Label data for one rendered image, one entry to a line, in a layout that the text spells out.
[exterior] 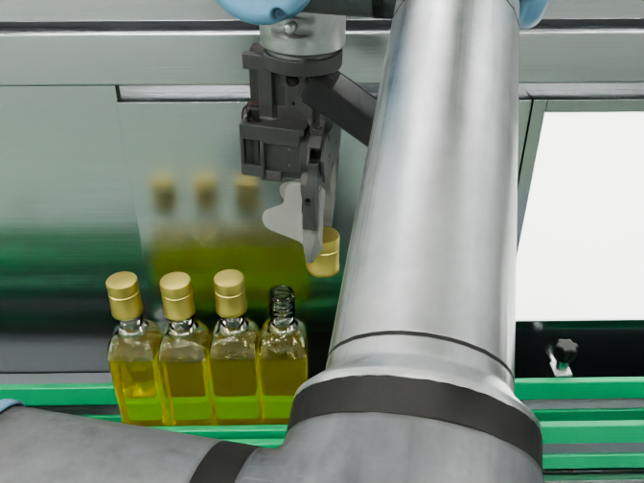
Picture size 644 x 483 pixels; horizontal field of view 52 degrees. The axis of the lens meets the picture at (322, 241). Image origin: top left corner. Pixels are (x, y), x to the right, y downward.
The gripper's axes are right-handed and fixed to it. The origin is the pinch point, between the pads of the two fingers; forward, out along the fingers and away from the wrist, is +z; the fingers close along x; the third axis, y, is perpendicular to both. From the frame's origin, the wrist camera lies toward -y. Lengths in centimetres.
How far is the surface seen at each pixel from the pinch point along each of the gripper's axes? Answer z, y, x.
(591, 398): 27.6, -34.3, -13.4
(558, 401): 28.5, -30.1, -12.6
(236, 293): 6.8, 8.9, 2.5
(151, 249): 9.9, 24.0, -7.2
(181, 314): 9.4, 14.7, 4.6
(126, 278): 5.8, 21.0, 4.2
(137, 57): -14.8, 23.0, -8.3
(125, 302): 7.7, 20.6, 6.0
